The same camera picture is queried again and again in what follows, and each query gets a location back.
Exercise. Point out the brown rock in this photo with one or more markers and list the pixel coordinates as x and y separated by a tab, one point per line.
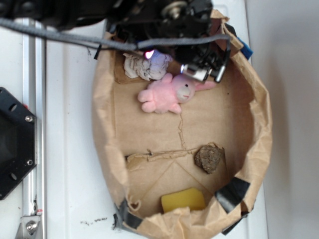
209	157

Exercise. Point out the brown paper bag bin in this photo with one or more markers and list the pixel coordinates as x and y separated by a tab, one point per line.
144	156

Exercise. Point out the white plastic tray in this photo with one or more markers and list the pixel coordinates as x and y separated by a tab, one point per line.
79	205

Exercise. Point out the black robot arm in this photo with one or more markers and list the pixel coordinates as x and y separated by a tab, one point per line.
80	22

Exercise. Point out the aluminium frame rail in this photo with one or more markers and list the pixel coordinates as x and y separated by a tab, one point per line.
34	96

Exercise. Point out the pink plush bunny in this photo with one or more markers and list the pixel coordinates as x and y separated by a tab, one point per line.
168	93

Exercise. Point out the metal corner bracket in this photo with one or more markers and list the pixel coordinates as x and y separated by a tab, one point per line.
30	227

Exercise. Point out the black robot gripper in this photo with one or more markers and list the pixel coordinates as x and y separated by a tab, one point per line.
179	28

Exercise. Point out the white paper ball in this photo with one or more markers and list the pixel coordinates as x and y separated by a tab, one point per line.
147	69

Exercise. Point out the yellow sponge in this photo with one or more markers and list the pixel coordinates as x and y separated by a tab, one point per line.
192	198

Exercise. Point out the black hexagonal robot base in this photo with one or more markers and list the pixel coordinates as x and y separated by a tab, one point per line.
17	142

